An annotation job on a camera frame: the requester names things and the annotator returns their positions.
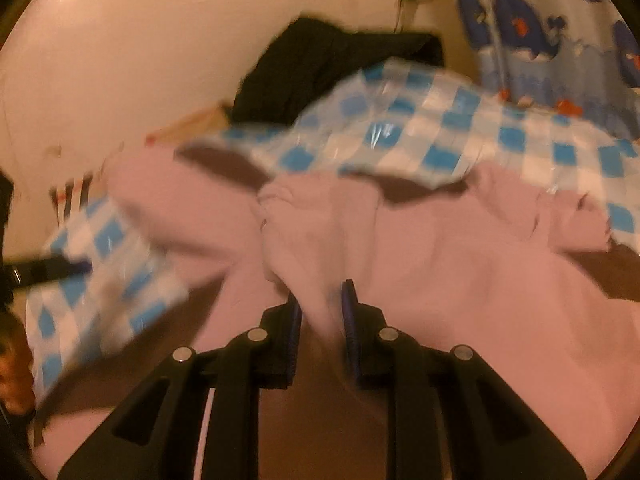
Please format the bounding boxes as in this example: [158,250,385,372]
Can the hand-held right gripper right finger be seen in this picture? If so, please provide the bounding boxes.
[341,280,587,480]

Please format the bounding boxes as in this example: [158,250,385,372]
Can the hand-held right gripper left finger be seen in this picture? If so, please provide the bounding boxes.
[57,292,303,480]

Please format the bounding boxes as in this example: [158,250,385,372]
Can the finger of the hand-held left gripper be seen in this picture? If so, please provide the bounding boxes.
[9,254,94,289]

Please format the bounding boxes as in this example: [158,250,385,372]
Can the pink and brown garment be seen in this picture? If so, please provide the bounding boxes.
[32,147,640,480]

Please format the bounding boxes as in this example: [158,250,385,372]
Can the person's left hand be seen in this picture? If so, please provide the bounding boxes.
[0,310,37,417]

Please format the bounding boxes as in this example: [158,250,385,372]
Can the striped cloth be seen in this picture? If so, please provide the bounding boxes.
[50,172,108,226]

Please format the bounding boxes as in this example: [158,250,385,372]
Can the blue checkered bed sheet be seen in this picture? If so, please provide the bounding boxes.
[25,57,640,401]

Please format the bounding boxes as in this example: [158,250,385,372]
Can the black cloth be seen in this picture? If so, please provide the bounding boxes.
[232,16,446,126]

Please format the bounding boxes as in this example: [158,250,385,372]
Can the blue patterned pillow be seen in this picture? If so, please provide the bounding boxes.
[442,0,640,141]

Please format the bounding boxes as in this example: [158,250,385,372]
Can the wooden bed frame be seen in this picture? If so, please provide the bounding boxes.
[145,105,233,148]

